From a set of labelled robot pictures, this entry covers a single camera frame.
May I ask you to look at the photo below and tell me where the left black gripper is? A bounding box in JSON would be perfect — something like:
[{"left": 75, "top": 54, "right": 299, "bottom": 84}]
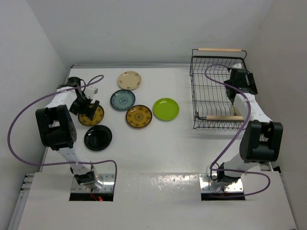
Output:
[{"left": 69, "top": 94, "right": 98, "bottom": 120}]

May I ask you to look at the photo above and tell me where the black plate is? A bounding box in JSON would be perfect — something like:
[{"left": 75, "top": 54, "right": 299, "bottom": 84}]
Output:
[{"left": 84, "top": 125, "right": 113, "bottom": 151}]

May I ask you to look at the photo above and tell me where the cream plate with flowers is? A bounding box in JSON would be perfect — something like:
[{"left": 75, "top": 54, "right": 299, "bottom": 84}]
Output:
[{"left": 233, "top": 105, "right": 241, "bottom": 116}]

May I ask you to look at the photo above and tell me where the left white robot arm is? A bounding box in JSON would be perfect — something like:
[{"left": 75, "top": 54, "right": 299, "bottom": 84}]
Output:
[{"left": 35, "top": 77, "right": 102, "bottom": 190}]

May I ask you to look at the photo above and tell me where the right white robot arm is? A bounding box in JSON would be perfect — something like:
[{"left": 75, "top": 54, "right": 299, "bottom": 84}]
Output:
[{"left": 211, "top": 67, "right": 283, "bottom": 187}]

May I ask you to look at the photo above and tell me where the left yellow patterned plate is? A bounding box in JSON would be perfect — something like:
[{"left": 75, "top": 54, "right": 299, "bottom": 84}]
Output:
[{"left": 77, "top": 105, "right": 105, "bottom": 127}]

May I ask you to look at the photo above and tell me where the yellow patterned plate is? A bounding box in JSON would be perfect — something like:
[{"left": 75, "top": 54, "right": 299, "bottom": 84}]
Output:
[
  {"left": 77, "top": 105, "right": 105, "bottom": 127},
  {"left": 125, "top": 105, "right": 153, "bottom": 129}
]

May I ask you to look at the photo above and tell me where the blue patterned plate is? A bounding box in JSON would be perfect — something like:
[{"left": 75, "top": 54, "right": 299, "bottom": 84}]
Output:
[{"left": 110, "top": 90, "right": 136, "bottom": 111}]

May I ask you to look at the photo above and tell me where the middle yellow patterned plate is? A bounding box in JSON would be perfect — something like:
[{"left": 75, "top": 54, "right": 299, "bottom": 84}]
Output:
[{"left": 125, "top": 105, "right": 153, "bottom": 129}]

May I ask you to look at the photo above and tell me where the beige floral plate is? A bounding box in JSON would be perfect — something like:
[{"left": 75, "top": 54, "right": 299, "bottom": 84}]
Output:
[{"left": 117, "top": 71, "right": 142, "bottom": 90}]

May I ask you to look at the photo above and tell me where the lime green plate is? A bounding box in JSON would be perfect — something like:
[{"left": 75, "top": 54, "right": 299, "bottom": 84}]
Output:
[{"left": 153, "top": 98, "right": 179, "bottom": 121}]

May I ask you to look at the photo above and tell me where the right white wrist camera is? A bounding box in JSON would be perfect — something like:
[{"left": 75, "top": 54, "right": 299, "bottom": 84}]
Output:
[{"left": 232, "top": 63, "right": 242, "bottom": 69}]

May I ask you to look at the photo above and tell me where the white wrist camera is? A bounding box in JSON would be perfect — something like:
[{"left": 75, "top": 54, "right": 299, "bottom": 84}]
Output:
[
  {"left": 84, "top": 87, "right": 98, "bottom": 98},
  {"left": 232, "top": 63, "right": 242, "bottom": 69}
]

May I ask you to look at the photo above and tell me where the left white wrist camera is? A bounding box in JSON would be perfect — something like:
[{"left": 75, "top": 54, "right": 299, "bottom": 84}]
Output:
[{"left": 84, "top": 87, "right": 98, "bottom": 98}]

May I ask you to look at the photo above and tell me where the black wire dish rack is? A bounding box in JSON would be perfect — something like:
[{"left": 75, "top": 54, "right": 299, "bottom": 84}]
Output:
[{"left": 189, "top": 48, "right": 247, "bottom": 130}]

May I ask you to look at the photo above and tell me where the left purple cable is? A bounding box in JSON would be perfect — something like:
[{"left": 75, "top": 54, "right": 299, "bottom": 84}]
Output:
[{"left": 7, "top": 74, "right": 118, "bottom": 185}]

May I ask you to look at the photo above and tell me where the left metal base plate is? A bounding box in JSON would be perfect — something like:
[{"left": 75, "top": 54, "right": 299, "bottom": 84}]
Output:
[{"left": 71, "top": 173, "right": 115, "bottom": 193}]

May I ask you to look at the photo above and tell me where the metal base plate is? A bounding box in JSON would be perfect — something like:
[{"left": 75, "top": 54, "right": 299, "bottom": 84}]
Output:
[
  {"left": 71, "top": 173, "right": 115, "bottom": 193},
  {"left": 199, "top": 173, "right": 244, "bottom": 194}
]

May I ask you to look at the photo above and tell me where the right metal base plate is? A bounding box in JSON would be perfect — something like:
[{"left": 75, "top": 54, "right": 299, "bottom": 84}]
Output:
[{"left": 199, "top": 173, "right": 244, "bottom": 194}]

